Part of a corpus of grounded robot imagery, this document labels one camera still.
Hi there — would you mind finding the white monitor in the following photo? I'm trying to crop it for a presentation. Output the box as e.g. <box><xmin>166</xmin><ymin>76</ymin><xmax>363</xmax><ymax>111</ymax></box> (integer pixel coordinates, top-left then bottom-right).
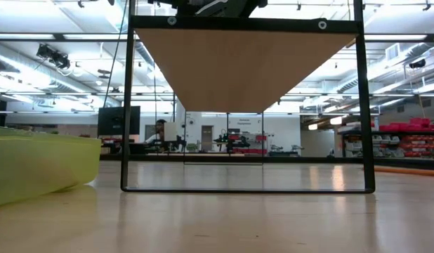
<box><xmin>163</xmin><ymin>121</ymin><xmax>178</xmax><ymax>143</ymax></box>

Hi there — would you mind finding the background robot station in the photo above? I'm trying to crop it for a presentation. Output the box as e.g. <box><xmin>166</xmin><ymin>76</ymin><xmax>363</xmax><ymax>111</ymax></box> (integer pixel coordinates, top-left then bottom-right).
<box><xmin>213</xmin><ymin>127</ymin><xmax>268</xmax><ymax>156</ymax></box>

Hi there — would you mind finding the grey door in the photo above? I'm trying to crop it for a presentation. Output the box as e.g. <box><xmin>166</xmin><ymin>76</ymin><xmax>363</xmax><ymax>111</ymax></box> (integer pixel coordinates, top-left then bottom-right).
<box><xmin>200</xmin><ymin>125</ymin><xmax>214</xmax><ymax>153</ymax></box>

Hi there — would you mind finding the black ceiling-hung fixture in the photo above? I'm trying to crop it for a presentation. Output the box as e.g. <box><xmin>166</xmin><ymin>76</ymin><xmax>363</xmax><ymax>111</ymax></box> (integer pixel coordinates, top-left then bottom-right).
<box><xmin>35</xmin><ymin>43</ymin><xmax>72</xmax><ymax>70</ymax></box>

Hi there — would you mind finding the black table frame rail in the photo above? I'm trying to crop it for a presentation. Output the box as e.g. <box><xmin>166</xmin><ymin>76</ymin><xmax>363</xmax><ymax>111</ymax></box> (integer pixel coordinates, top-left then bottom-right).
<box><xmin>99</xmin><ymin>153</ymin><xmax>434</xmax><ymax>172</ymax></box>

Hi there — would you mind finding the shelving with red bins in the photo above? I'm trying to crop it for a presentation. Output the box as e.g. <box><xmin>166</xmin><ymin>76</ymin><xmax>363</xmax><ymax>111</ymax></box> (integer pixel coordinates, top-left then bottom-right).
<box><xmin>337</xmin><ymin>117</ymin><xmax>434</xmax><ymax>160</ymax></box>

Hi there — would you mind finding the black monitor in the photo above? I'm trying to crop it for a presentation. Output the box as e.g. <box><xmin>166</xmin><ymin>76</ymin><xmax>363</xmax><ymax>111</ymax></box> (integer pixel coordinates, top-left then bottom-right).
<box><xmin>97</xmin><ymin>105</ymin><xmax>142</xmax><ymax>137</ymax></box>

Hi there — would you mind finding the hanging black cable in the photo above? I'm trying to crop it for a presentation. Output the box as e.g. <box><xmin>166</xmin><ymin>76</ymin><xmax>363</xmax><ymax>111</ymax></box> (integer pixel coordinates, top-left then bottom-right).
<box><xmin>103</xmin><ymin>0</ymin><xmax>129</xmax><ymax>108</ymax></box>

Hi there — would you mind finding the yellow-green translucent bin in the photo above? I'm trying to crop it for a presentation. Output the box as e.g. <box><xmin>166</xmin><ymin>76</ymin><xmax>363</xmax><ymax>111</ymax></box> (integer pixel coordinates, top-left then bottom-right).
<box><xmin>0</xmin><ymin>125</ymin><xmax>103</xmax><ymax>208</ymax></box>

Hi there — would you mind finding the orange hose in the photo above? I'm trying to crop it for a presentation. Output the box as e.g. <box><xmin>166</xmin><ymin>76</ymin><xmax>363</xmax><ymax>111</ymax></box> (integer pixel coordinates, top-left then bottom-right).
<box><xmin>363</xmin><ymin>164</ymin><xmax>434</xmax><ymax>178</ymax></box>

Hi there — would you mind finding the wooden shelf with black legs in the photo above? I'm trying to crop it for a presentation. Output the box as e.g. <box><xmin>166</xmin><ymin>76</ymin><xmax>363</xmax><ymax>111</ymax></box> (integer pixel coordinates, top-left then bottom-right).
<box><xmin>120</xmin><ymin>0</ymin><xmax>376</xmax><ymax>195</ymax></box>

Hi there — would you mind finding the person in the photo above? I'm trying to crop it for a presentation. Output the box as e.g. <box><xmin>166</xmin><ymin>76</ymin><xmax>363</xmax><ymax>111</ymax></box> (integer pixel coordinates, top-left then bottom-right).
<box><xmin>144</xmin><ymin>119</ymin><xmax>168</xmax><ymax>145</ymax></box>

